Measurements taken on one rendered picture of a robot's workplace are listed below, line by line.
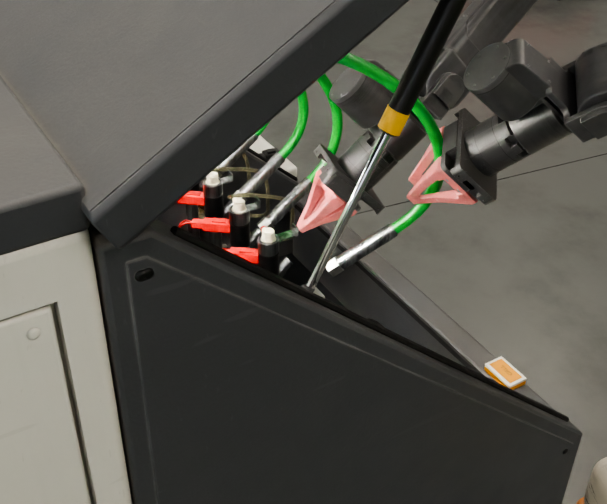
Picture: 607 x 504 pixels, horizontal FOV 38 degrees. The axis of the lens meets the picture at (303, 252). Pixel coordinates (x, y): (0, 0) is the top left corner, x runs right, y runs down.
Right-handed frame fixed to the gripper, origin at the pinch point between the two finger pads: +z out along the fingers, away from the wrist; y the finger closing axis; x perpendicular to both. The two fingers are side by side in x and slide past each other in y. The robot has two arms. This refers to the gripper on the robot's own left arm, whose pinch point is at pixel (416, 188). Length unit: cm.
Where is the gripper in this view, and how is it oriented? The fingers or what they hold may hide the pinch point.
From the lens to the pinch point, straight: 104.4
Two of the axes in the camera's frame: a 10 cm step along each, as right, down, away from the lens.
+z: -6.9, 3.8, 6.1
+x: 7.0, 5.4, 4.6
